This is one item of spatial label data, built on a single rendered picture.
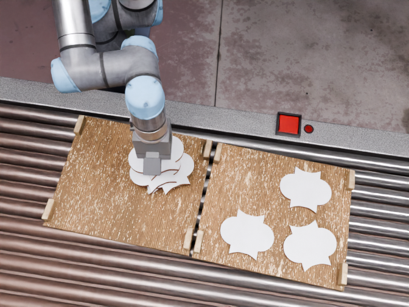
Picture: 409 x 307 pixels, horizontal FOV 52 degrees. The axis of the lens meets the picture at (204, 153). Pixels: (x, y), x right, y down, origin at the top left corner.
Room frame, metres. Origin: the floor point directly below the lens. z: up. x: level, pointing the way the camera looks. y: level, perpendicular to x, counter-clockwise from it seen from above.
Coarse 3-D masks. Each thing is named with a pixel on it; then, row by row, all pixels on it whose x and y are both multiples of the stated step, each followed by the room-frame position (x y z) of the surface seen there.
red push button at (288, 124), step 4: (280, 116) 0.64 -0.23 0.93; (284, 116) 0.64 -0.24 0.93; (288, 116) 0.64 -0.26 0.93; (292, 116) 0.64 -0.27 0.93; (280, 120) 0.63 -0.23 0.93; (284, 120) 0.63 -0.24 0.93; (288, 120) 0.63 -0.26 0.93; (292, 120) 0.63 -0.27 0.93; (296, 120) 0.63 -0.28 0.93; (280, 124) 0.61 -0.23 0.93; (284, 124) 0.61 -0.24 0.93; (288, 124) 0.61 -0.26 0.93; (292, 124) 0.61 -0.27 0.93; (296, 124) 0.62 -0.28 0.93; (280, 128) 0.60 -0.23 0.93; (284, 128) 0.60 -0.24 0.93; (288, 128) 0.60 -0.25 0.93; (292, 128) 0.60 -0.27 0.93; (296, 128) 0.60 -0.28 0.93; (288, 132) 0.59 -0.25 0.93; (292, 132) 0.59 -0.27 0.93; (296, 132) 0.59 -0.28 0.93
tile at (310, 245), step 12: (300, 228) 0.28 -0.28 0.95; (312, 228) 0.29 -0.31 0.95; (324, 228) 0.29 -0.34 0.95; (288, 240) 0.25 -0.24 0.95; (300, 240) 0.25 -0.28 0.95; (312, 240) 0.25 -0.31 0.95; (324, 240) 0.26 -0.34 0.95; (288, 252) 0.22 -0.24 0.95; (300, 252) 0.22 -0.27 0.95; (312, 252) 0.22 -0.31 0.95; (324, 252) 0.22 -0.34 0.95; (312, 264) 0.19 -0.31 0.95; (324, 264) 0.19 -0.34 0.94
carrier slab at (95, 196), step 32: (96, 128) 0.55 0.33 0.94; (128, 128) 0.56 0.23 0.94; (96, 160) 0.45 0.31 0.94; (64, 192) 0.35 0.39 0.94; (96, 192) 0.35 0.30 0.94; (128, 192) 0.36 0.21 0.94; (160, 192) 0.36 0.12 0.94; (192, 192) 0.37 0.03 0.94; (64, 224) 0.26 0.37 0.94; (96, 224) 0.26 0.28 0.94; (128, 224) 0.27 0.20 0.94; (160, 224) 0.27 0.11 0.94; (192, 224) 0.28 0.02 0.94
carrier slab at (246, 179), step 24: (216, 168) 0.45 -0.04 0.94; (240, 168) 0.45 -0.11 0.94; (264, 168) 0.46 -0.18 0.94; (288, 168) 0.46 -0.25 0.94; (312, 168) 0.47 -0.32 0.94; (336, 168) 0.47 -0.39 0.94; (216, 192) 0.37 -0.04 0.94; (240, 192) 0.38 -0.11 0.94; (264, 192) 0.38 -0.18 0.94; (336, 192) 0.40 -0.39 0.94; (216, 216) 0.31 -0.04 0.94; (264, 216) 0.31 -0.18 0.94; (288, 216) 0.32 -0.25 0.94; (312, 216) 0.32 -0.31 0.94; (336, 216) 0.33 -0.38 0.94; (216, 240) 0.24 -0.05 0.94; (336, 240) 0.26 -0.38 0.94; (240, 264) 0.18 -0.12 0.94; (264, 264) 0.18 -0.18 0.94; (288, 264) 0.19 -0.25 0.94; (336, 264) 0.20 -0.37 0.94; (336, 288) 0.13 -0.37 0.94
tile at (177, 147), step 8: (176, 144) 0.45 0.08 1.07; (176, 152) 0.43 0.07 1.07; (128, 160) 0.40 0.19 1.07; (136, 160) 0.40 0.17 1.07; (168, 160) 0.41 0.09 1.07; (176, 160) 0.41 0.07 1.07; (136, 168) 0.38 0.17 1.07; (168, 168) 0.39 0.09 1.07; (176, 168) 0.39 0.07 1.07; (152, 176) 0.36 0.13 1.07
